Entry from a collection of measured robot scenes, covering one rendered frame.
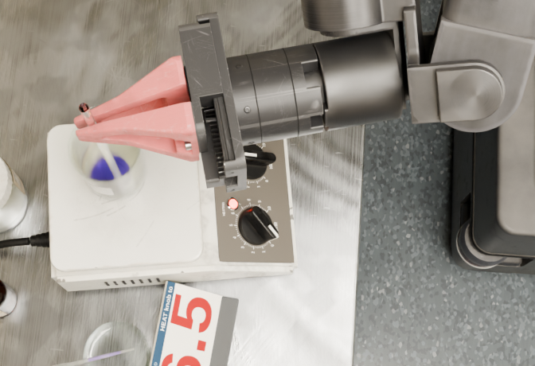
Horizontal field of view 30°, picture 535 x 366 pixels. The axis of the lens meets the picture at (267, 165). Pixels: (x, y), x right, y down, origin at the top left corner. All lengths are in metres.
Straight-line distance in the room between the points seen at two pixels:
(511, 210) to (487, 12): 0.75
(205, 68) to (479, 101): 0.16
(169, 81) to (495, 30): 0.20
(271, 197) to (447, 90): 0.29
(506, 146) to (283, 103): 0.76
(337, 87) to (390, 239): 1.06
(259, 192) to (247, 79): 0.24
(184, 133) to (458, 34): 0.17
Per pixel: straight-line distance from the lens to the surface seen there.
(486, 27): 0.60
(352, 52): 0.62
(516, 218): 1.33
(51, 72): 0.93
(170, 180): 0.80
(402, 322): 1.64
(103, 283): 0.84
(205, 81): 0.60
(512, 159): 1.34
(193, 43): 0.61
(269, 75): 0.61
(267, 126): 0.61
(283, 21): 0.94
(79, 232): 0.80
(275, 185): 0.85
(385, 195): 1.67
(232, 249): 0.81
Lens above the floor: 1.61
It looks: 75 degrees down
